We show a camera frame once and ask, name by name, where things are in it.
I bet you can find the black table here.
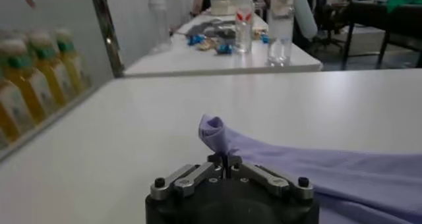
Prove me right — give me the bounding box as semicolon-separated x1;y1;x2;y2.
340;0;422;70

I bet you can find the clear tumbler white lid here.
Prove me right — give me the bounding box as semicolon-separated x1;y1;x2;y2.
147;0;173;54

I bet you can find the purple t-shirt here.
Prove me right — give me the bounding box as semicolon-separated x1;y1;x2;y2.
197;114;422;224

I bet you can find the large clear water bottle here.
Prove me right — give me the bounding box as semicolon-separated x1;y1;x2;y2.
266;0;295;67

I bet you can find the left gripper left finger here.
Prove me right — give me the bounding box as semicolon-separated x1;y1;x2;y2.
150;153;227;200

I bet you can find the brown snack packet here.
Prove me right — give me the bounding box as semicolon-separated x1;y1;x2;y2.
196;38;219;52

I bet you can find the glass door drinks fridge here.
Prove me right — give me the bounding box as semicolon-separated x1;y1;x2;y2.
0;0;126;162

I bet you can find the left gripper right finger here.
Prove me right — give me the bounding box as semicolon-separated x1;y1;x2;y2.
227;154;314;200

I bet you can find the green cloth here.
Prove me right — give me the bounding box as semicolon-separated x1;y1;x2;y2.
386;0;422;14

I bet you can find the water bottle red label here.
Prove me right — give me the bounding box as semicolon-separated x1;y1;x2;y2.
234;0;256;54

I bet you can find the yellow tea bottle white cap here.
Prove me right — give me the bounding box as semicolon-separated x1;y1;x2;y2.
0;39;57;125
28;30;77;107
53;27;92;95
0;80;34;142

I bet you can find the white side table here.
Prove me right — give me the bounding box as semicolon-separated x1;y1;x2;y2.
123;12;324;78

